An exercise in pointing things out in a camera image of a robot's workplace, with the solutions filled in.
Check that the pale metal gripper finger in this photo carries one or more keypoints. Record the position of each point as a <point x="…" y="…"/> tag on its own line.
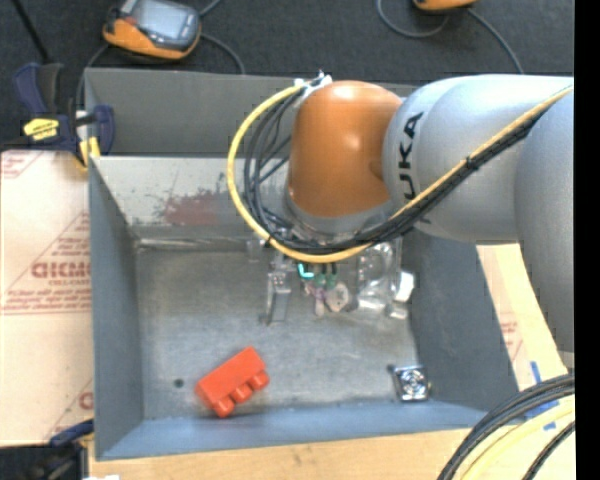
<point x="270" y="298"/>
<point x="283" y="304"/>

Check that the grey metal bin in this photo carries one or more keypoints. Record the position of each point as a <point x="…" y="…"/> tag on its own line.
<point x="330" y="348"/>

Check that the clear glass thing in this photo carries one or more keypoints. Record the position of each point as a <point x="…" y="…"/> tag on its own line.
<point x="377" y="278"/>

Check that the red toy building block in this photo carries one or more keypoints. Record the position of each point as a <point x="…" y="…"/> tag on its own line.
<point x="230" y="380"/>

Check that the small shiny square metal piece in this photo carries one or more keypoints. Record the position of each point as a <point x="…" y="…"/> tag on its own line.
<point x="411" y="383"/>

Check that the brown cardboard board red print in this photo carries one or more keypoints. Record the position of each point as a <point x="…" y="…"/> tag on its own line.
<point x="40" y="293"/>

